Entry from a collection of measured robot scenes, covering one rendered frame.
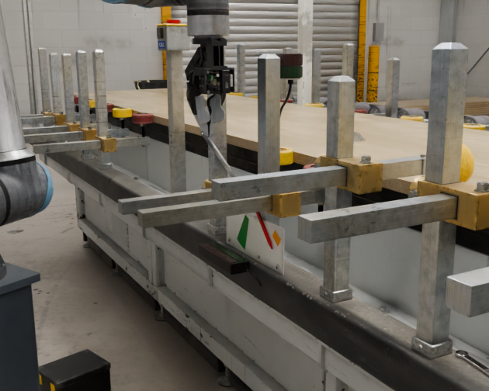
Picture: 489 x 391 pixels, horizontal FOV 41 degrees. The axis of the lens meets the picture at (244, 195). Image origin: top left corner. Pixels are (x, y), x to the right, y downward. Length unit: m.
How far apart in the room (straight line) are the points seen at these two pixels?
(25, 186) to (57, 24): 7.31
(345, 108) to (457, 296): 0.60
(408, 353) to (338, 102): 0.43
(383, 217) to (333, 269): 0.37
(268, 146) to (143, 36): 7.95
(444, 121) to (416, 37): 10.49
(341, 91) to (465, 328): 0.50
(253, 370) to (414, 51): 9.65
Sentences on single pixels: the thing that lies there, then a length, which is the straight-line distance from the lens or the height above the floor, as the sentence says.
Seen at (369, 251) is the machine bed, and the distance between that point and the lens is 1.47.
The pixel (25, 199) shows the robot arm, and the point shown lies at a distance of 1.78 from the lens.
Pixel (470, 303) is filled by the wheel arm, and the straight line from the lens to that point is 0.61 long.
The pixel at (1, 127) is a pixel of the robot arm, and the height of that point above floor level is 0.96.
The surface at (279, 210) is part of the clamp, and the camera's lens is 1.33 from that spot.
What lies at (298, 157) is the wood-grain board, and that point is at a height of 0.89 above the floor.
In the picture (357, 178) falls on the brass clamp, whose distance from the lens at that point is 1.10.
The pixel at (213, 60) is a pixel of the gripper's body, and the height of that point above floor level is 1.14.
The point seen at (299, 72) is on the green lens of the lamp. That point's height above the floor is 1.11.
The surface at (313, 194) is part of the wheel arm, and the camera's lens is 1.40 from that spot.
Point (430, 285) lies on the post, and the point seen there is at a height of 0.81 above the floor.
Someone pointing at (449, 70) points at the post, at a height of 1.13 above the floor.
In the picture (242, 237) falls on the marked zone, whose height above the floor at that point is 0.74.
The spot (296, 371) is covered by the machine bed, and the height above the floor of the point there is 0.25.
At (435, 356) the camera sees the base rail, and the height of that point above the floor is 0.70.
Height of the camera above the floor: 1.17
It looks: 13 degrees down
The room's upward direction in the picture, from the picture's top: straight up
